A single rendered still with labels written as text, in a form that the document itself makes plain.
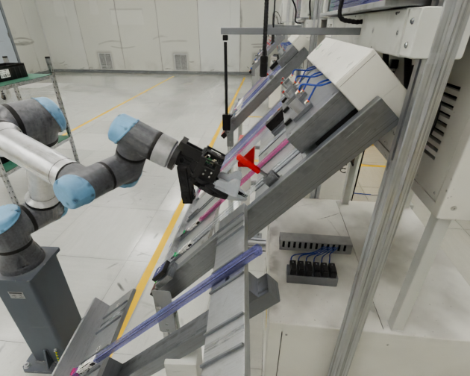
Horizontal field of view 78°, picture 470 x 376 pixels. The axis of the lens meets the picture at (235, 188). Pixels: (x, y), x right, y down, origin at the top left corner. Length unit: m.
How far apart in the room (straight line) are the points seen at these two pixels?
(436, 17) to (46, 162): 0.78
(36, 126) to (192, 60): 8.77
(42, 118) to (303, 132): 0.76
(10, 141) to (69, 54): 10.39
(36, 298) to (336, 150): 1.20
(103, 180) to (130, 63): 9.66
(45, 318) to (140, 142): 0.97
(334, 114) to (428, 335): 0.68
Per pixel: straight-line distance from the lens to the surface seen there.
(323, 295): 1.01
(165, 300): 0.84
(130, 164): 0.76
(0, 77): 3.12
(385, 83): 0.61
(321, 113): 0.61
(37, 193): 1.26
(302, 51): 2.01
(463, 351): 1.11
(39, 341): 1.64
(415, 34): 0.55
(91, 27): 10.75
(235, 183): 0.71
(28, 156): 0.84
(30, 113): 1.04
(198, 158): 0.70
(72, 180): 0.71
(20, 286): 1.39
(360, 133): 0.60
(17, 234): 1.30
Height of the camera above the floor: 1.36
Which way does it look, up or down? 29 degrees down
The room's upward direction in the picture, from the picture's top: straight up
